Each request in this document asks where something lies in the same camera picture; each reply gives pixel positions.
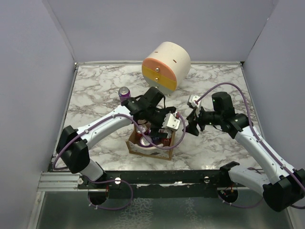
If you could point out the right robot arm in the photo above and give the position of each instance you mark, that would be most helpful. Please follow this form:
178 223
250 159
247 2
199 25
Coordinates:
281 185

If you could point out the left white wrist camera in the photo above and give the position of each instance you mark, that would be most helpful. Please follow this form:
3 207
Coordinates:
171 122

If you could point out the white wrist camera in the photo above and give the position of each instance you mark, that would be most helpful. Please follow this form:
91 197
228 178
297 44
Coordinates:
194 103
171 122

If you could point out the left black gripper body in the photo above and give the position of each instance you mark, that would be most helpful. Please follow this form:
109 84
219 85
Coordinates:
157 119

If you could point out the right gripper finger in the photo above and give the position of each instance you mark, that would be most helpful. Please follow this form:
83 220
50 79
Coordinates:
192 129
192 117

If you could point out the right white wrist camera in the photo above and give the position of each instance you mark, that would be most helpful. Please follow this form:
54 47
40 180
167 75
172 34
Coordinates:
194 103

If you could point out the red soda can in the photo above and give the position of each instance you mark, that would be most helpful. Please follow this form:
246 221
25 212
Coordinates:
141 129

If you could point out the round three-drawer storage box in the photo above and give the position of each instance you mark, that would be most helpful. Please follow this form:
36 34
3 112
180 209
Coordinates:
166 67

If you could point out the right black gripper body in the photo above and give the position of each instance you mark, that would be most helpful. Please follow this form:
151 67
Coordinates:
208 118

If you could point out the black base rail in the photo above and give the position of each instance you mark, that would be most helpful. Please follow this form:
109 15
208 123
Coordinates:
160 184

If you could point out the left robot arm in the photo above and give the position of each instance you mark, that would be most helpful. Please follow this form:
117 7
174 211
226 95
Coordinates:
75 143

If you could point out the purple can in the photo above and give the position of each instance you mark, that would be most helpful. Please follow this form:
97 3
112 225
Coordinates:
124 93
144 142

